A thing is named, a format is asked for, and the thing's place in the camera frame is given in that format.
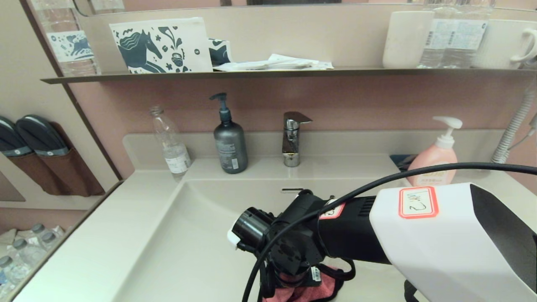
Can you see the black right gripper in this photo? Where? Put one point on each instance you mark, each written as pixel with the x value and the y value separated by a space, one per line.
pixel 289 280

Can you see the pink fluffy cloth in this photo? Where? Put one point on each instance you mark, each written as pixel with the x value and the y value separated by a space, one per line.
pixel 312 293

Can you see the chrome faucet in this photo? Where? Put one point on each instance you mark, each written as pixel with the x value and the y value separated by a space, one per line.
pixel 290 142

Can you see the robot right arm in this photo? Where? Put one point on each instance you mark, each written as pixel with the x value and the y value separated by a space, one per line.
pixel 419 239

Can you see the white ceramic sink basin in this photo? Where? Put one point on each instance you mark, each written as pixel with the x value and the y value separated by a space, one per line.
pixel 188 260

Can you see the grey pump soap bottle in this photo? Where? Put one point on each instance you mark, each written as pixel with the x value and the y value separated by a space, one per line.
pixel 230 147

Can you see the uncapped clear plastic bottle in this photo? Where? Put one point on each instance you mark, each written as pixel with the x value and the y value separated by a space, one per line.
pixel 174 151

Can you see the pink pump soap bottle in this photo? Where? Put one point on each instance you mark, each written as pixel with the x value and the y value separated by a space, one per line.
pixel 436 159

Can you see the white plastic packet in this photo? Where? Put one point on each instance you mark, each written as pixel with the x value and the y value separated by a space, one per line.
pixel 293 58
pixel 251 66

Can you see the small dark patterned pouch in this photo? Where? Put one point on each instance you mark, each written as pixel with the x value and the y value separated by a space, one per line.
pixel 219 52

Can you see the small capped water bottle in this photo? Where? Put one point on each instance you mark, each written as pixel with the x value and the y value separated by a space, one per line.
pixel 7 264
pixel 39 228
pixel 50 238
pixel 21 245

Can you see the slippers in brown holder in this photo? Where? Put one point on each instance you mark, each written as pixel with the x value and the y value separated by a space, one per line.
pixel 67 176

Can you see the white horse print pouch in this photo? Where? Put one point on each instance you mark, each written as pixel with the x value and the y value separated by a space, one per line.
pixel 168 46

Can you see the clear water bottle white label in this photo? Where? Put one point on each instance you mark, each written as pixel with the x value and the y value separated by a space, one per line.
pixel 470 42
pixel 432 50

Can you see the dark grey slipper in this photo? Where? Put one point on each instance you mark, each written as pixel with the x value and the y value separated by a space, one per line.
pixel 10 140
pixel 40 134

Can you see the clear bottle blue print label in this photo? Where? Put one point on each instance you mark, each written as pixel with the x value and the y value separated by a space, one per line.
pixel 69 46

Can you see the thin metal wall shelf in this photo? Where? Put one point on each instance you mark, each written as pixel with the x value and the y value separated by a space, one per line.
pixel 251 74

